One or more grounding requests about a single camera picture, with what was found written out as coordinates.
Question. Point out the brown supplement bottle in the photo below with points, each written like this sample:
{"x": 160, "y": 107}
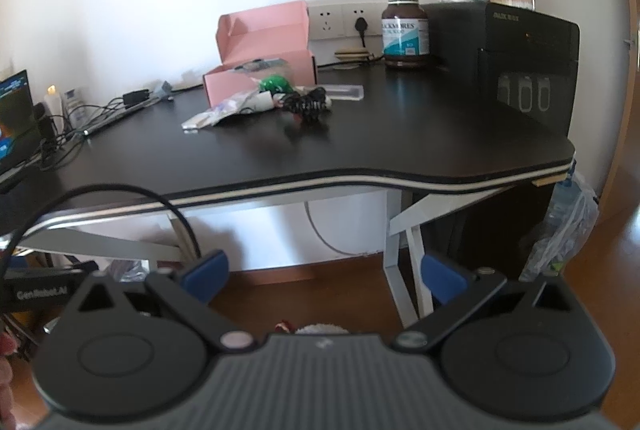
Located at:
{"x": 405, "y": 35}

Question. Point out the black charger adapter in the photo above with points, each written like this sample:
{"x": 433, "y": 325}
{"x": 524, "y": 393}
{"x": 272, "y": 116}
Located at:
{"x": 136, "y": 97}

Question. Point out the clear plastic bag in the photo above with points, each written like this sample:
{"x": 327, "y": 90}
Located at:
{"x": 215, "y": 112}

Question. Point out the white candle bottle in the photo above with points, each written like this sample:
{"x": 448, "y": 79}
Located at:
{"x": 52, "y": 107}

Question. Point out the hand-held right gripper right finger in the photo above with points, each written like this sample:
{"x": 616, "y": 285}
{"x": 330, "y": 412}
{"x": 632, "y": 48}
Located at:
{"x": 442, "y": 277}

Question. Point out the pink cardboard box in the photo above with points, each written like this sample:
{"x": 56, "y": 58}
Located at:
{"x": 260, "y": 35}

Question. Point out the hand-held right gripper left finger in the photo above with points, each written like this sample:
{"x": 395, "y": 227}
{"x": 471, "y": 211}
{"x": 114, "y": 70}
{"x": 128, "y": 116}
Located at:
{"x": 205, "y": 277}

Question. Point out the black power plug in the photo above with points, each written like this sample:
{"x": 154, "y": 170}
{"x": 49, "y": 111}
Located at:
{"x": 360, "y": 27}

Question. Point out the laptop screen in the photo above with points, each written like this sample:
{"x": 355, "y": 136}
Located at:
{"x": 17, "y": 125}

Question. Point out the white cream tube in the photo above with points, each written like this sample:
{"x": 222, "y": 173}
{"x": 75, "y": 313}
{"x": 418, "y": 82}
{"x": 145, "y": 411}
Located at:
{"x": 260, "y": 102}

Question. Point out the white round disc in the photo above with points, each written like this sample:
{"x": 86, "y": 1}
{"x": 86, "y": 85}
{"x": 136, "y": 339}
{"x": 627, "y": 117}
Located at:
{"x": 346, "y": 65}

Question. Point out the black microphone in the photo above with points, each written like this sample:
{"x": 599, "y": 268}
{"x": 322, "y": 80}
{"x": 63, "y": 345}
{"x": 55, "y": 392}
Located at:
{"x": 45, "y": 125}

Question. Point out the black countertop appliance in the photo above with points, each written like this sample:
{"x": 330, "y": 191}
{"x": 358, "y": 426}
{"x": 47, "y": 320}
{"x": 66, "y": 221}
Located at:
{"x": 500, "y": 55}

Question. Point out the white wall socket panel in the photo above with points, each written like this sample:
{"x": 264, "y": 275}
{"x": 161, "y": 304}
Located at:
{"x": 327, "y": 22}

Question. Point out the person's left hand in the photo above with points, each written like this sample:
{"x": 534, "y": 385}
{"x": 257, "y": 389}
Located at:
{"x": 5, "y": 360}

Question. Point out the green toy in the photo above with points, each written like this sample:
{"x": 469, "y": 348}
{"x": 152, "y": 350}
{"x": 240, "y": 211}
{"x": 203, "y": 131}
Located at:
{"x": 276, "y": 83}

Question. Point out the hanging plastic bag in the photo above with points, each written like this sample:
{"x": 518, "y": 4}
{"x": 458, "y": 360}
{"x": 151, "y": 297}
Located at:
{"x": 565, "y": 230}

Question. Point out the grey-blue charger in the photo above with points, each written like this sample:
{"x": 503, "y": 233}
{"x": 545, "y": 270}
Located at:
{"x": 164, "y": 90}

